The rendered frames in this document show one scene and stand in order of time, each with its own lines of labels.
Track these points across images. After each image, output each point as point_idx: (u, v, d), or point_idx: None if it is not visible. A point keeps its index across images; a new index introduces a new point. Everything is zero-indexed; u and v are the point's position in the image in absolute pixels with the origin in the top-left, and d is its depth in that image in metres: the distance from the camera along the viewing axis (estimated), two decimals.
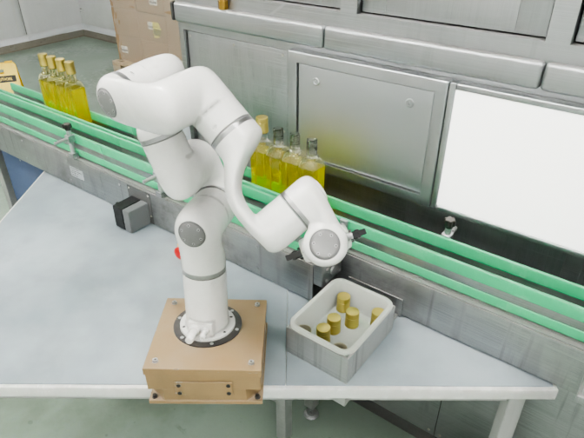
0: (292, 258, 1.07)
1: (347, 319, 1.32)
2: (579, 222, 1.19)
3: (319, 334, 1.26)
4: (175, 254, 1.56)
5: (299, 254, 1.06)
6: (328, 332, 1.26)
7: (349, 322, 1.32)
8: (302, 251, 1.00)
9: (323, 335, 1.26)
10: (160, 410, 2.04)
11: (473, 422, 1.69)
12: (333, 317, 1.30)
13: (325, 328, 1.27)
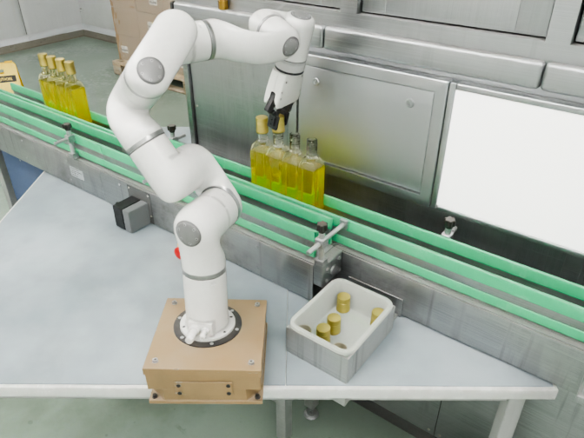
0: (269, 105, 1.35)
1: (282, 123, 1.43)
2: (579, 222, 1.19)
3: (319, 334, 1.26)
4: (175, 254, 1.56)
5: (272, 97, 1.35)
6: (328, 332, 1.26)
7: (283, 125, 1.44)
8: (277, 73, 1.31)
9: (323, 335, 1.26)
10: (160, 410, 2.04)
11: (473, 422, 1.69)
12: (333, 317, 1.30)
13: (325, 328, 1.27)
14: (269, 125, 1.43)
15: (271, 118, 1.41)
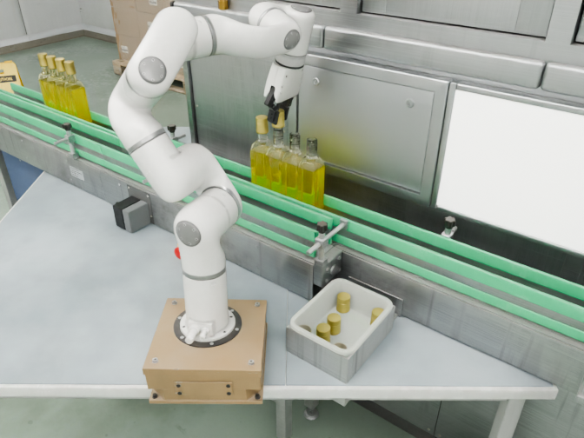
0: (269, 99, 1.35)
1: (282, 118, 1.42)
2: (579, 222, 1.19)
3: (319, 334, 1.26)
4: (175, 254, 1.56)
5: (272, 91, 1.34)
6: (328, 332, 1.26)
7: (283, 120, 1.43)
8: (277, 67, 1.31)
9: (323, 335, 1.26)
10: (160, 410, 2.04)
11: (473, 422, 1.69)
12: (333, 317, 1.30)
13: (325, 328, 1.27)
14: (269, 120, 1.42)
15: (271, 113, 1.40)
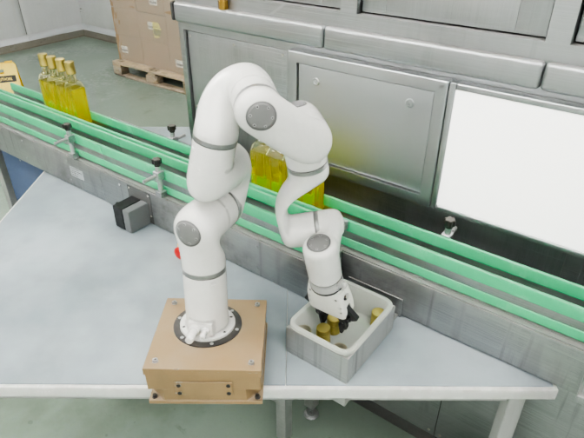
0: (307, 295, 1.28)
1: None
2: (579, 222, 1.19)
3: (319, 334, 1.26)
4: (175, 254, 1.56)
5: None
6: (328, 332, 1.26)
7: None
8: None
9: (323, 335, 1.26)
10: (160, 410, 2.04)
11: (473, 422, 1.69)
12: (333, 317, 1.30)
13: (325, 328, 1.27)
14: None
15: (321, 310, 1.31)
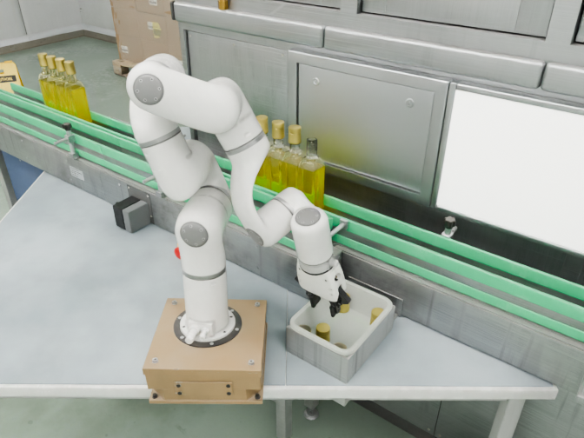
0: (296, 275, 1.21)
1: (282, 129, 1.44)
2: (579, 222, 1.19)
3: (319, 334, 1.26)
4: (175, 254, 1.56)
5: None
6: (328, 332, 1.26)
7: (283, 130, 1.45)
8: None
9: (323, 335, 1.26)
10: (160, 410, 2.04)
11: (473, 422, 1.69)
12: (295, 127, 1.41)
13: (325, 328, 1.27)
14: None
15: (311, 293, 1.24)
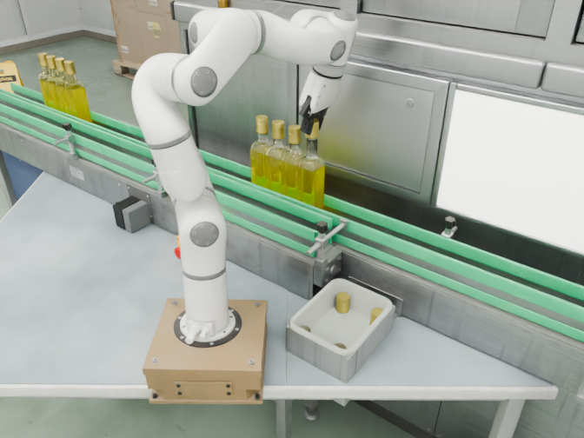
0: (305, 109, 1.28)
1: (282, 129, 1.44)
2: (579, 222, 1.19)
3: (317, 124, 1.36)
4: (175, 254, 1.56)
5: (308, 102, 1.28)
6: (317, 120, 1.37)
7: (283, 130, 1.45)
8: (315, 76, 1.24)
9: (318, 124, 1.37)
10: (160, 410, 2.04)
11: (473, 422, 1.69)
12: (295, 127, 1.41)
13: (313, 119, 1.37)
14: (302, 129, 1.36)
15: (305, 122, 1.34)
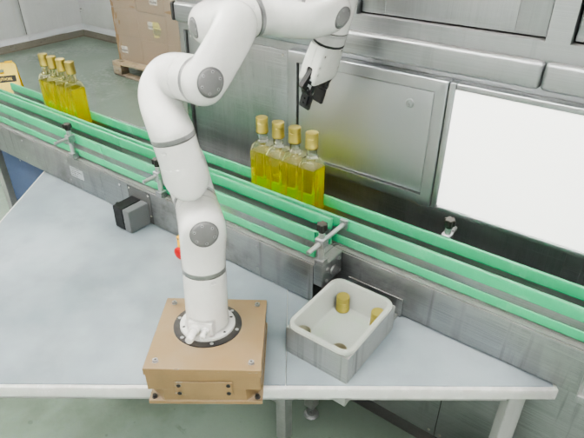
0: (305, 81, 1.24)
1: (282, 129, 1.44)
2: (579, 222, 1.19)
3: (317, 136, 1.38)
4: (175, 254, 1.56)
5: (308, 73, 1.24)
6: (317, 131, 1.39)
7: (283, 130, 1.45)
8: (316, 47, 1.21)
9: (318, 136, 1.39)
10: (160, 410, 2.04)
11: (473, 422, 1.69)
12: (295, 127, 1.41)
13: (313, 131, 1.39)
14: (301, 104, 1.32)
15: (304, 96, 1.30)
